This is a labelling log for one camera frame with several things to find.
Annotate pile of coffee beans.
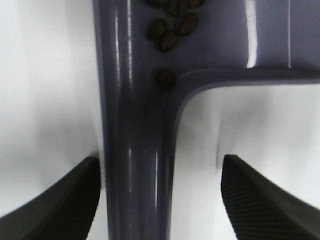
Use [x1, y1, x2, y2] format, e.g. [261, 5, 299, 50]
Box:
[144, 0, 204, 89]

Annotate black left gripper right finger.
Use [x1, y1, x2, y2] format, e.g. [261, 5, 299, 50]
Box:
[220, 154, 320, 240]

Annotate purple plastic dustpan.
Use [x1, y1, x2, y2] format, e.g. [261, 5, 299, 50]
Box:
[93, 0, 320, 240]

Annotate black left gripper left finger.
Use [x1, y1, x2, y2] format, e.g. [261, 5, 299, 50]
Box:
[0, 157, 101, 240]

